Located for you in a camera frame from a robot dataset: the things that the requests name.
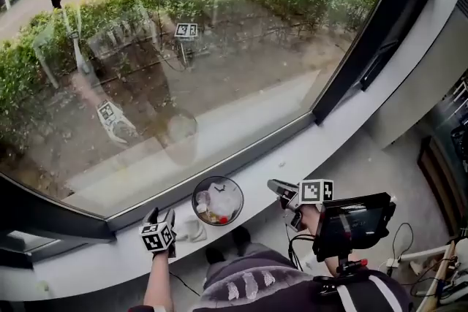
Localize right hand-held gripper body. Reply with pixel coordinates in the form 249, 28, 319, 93
279, 178, 335, 233

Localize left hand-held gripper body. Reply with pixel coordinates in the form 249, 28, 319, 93
139, 220, 178, 259

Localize white cloth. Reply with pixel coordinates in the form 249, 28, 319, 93
176, 215, 208, 243

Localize round black trash bin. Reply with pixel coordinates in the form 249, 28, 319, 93
191, 175, 245, 228

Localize person's right forearm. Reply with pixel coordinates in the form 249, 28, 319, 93
300, 204, 343, 277

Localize person's left forearm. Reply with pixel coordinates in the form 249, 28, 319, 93
143, 252, 175, 312

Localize black chest-mounted monitor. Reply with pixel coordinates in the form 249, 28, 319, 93
312, 191, 397, 263

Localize person's black shoe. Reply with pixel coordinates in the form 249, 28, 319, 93
231, 225, 252, 254
205, 247, 226, 265

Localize person's grey trousers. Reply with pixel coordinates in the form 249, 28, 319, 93
203, 241, 293, 282

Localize person's dark printed shirt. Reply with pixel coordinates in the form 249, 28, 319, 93
127, 258, 414, 312

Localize dark wooden cabinet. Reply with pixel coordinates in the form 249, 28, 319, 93
416, 69, 468, 237

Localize wooden stick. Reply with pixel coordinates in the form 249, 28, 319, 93
423, 239, 457, 312

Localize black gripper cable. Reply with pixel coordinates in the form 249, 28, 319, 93
285, 222, 316, 270

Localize black monitor mount red knob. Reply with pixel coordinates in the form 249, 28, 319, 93
335, 256, 369, 276

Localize black thin cable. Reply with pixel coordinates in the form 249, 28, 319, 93
390, 221, 415, 260

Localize black window frame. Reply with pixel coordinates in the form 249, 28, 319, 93
311, 0, 454, 126

